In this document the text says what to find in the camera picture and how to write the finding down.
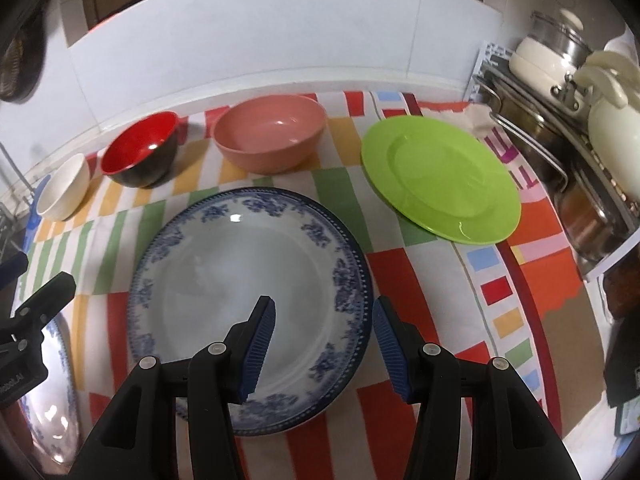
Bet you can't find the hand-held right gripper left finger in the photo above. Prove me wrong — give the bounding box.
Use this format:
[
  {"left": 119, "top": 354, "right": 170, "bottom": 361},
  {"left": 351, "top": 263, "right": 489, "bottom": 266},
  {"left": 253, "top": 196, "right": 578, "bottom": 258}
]
[{"left": 67, "top": 296, "right": 277, "bottom": 480}]

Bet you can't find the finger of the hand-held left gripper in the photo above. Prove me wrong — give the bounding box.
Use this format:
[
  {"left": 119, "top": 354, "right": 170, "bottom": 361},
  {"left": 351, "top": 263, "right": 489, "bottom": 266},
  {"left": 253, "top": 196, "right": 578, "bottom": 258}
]
[
  {"left": 0, "top": 251, "right": 29, "bottom": 282},
  {"left": 10, "top": 272, "right": 77, "bottom": 328}
]

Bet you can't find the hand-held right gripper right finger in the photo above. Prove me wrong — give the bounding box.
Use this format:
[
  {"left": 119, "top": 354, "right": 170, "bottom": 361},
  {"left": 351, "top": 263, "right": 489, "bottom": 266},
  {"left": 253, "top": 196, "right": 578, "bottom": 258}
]
[{"left": 371, "top": 296, "right": 583, "bottom": 480}]

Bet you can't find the blue floral plate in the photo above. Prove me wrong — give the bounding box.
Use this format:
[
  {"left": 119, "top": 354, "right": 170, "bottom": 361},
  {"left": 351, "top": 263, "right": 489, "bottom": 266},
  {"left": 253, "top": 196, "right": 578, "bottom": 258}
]
[
  {"left": 20, "top": 310, "right": 83, "bottom": 467},
  {"left": 127, "top": 186, "right": 373, "bottom": 436}
]

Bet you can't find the white bowl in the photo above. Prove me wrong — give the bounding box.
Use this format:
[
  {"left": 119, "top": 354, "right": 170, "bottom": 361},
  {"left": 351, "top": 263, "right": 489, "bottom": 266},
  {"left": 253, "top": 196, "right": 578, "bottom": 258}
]
[{"left": 36, "top": 153, "right": 92, "bottom": 222}]

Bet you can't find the red and black bowl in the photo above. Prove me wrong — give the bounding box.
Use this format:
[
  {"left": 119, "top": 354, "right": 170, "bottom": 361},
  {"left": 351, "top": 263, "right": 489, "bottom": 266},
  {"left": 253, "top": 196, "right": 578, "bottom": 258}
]
[{"left": 101, "top": 111, "right": 181, "bottom": 189}]

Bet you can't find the green plate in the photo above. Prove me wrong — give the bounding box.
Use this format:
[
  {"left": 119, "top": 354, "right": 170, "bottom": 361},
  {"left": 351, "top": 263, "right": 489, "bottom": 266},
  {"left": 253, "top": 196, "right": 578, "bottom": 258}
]
[{"left": 361, "top": 115, "right": 522, "bottom": 246}]

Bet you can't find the pink bowl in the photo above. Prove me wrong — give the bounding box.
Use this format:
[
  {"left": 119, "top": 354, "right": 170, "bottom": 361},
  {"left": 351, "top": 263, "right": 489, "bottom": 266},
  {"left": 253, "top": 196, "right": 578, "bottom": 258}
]
[{"left": 210, "top": 94, "right": 328, "bottom": 176}]

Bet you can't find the slim curved faucet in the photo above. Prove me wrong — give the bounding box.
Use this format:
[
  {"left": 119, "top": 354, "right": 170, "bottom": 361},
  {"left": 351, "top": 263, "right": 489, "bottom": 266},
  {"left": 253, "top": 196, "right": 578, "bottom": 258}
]
[{"left": 0, "top": 147, "right": 36, "bottom": 201}]

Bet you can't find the multicolour striped cloth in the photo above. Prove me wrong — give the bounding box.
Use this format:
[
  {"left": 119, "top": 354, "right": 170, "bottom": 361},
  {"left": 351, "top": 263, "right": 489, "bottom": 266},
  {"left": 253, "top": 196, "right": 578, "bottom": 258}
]
[{"left": 15, "top": 89, "right": 548, "bottom": 480}]

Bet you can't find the red-bordered patterned cloth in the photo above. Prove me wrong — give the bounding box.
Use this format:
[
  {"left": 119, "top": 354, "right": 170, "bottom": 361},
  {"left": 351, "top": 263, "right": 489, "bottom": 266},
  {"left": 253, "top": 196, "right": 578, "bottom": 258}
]
[{"left": 370, "top": 89, "right": 586, "bottom": 438}]

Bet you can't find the copper-bottom pot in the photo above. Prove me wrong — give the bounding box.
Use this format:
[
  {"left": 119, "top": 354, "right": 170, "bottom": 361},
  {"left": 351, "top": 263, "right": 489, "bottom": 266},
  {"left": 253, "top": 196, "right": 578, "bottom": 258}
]
[{"left": 555, "top": 170, "right": 626, "bottom": 261}]

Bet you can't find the black knife block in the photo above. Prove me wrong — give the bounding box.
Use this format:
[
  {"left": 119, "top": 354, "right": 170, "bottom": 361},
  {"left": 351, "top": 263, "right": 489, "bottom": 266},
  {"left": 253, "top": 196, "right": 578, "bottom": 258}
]
[{"left": 602, "top": 320, "right": 640, "bottom": 408}]

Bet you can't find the white plastic stand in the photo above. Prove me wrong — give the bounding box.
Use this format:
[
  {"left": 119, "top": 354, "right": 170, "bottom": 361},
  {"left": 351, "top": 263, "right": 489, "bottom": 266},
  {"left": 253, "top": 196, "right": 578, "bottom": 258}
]
[{"left": 582, "top": 230, "right": 640, "bottom": 283}]

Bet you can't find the metal pot rack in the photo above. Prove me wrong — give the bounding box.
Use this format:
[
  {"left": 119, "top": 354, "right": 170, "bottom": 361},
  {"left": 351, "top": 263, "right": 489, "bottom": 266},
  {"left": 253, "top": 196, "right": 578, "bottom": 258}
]
[{"left": 472, "top": 55, "right": 640, "bottom": 281}]

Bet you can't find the green label bottle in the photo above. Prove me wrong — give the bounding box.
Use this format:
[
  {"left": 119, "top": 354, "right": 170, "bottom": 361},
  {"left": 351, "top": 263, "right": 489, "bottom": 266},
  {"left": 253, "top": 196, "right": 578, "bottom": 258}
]
[{"left": 614, "top": 400, "right": 640, "bottom": 456}]

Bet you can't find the steel stockpot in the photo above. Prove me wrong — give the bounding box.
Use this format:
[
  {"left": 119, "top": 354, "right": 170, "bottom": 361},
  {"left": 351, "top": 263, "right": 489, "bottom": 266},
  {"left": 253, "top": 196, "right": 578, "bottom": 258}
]
[{"left": 487, "top": 80, "right": 571, "bottom": 181}]

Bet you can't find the white lattice board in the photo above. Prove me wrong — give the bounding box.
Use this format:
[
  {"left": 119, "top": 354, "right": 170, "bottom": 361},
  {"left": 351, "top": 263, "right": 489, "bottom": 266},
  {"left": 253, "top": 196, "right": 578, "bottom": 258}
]
[{"left": 462, "top": 42, "right": 516, "bottom": 106}]

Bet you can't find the cream round pot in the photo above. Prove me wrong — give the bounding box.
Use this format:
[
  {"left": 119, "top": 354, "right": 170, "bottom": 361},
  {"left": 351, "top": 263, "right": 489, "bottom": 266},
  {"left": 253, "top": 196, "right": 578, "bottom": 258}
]
[{"left": 572, "top": 50, "right": 640, "bottom": 201}]

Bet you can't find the cream saucepan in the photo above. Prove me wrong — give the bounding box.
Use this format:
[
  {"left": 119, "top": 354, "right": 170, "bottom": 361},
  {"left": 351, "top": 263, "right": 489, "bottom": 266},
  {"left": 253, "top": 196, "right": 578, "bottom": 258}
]
[{"left": 509, "top": 35, "right": 586, "bottom": 93}]

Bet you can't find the steel pot with lid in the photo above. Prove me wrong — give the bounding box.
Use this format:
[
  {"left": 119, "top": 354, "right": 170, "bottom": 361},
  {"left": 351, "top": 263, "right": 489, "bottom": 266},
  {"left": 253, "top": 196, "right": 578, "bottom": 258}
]
[{"left": 530, "top": 7, "right": 593, "bottom": 68}]

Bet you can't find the white ladle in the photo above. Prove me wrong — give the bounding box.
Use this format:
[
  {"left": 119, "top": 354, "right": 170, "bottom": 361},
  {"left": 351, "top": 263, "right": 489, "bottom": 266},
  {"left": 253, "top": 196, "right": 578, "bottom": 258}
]
[{"left": 602, "top": 22, "right": 640, "bottom": 56}]

